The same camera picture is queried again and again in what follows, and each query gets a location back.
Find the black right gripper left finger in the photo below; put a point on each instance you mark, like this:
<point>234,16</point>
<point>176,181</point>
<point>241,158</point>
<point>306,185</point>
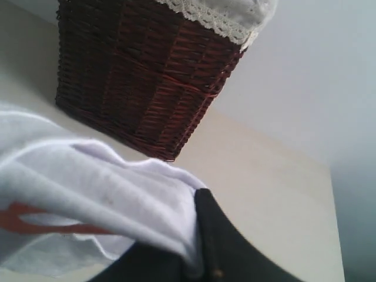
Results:
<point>143,263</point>

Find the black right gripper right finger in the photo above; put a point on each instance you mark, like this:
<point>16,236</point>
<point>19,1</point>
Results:
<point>227,255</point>

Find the white t-shirt with red logo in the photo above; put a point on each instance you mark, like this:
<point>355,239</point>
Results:
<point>68,202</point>

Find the dark brown wicker basket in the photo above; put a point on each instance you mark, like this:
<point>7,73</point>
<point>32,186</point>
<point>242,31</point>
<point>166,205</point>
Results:
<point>139,72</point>

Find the grey floral lace-trimmed basket liner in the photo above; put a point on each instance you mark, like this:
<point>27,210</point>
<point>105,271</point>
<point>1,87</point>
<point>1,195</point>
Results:
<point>240,21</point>

